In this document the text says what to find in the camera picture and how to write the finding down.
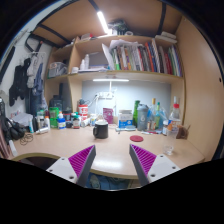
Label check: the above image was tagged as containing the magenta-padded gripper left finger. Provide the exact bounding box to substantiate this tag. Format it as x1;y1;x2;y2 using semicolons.
45;144;97;188

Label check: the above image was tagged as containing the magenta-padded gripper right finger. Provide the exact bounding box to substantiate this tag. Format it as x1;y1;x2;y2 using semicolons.
128;143;182;187

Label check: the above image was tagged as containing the clear drink bottle red cap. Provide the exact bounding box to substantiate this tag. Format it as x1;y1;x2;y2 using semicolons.
162;103;183;156

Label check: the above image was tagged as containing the flat round red coaster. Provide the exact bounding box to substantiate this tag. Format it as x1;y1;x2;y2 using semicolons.
129;134;144;143

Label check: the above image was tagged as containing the white plastic handheld tool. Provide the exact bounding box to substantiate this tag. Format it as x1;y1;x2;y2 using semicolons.
115;125;137;132

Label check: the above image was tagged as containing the black mug white inside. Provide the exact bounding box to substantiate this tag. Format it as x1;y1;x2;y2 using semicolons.
92;119;110;140

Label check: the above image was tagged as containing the white bottle blue label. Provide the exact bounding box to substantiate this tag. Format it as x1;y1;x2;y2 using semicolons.
57;111;67;130

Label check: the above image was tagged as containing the blue and white box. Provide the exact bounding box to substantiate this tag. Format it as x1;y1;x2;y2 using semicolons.
117;109;134;129

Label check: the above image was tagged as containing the yellow-capped glass bottle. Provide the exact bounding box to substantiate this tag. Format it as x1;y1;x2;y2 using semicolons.
149;97;158;131

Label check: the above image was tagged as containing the dark green bottle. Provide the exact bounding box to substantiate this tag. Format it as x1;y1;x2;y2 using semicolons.
132;99;141;128

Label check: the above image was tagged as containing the red and white canister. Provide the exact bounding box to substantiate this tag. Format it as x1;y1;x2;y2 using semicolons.
77;104;89;121

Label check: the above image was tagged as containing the green box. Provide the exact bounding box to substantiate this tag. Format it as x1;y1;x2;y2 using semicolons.
48;106;60;129

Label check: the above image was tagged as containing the magenta carton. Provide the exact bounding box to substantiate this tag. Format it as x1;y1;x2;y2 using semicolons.
102;107;115;125

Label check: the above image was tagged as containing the wooden shelf unit with books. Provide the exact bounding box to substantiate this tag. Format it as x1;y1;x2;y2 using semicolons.
44;29;186;88

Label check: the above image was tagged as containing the under-shelf light bar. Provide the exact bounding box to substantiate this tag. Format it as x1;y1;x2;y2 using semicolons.
92;78;130;83

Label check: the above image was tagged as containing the black hanging jacket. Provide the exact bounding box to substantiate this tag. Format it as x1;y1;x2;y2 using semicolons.
8;58;32;108

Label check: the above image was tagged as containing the ceiling light tube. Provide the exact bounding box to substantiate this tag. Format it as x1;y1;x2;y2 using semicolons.
96;10;110;35

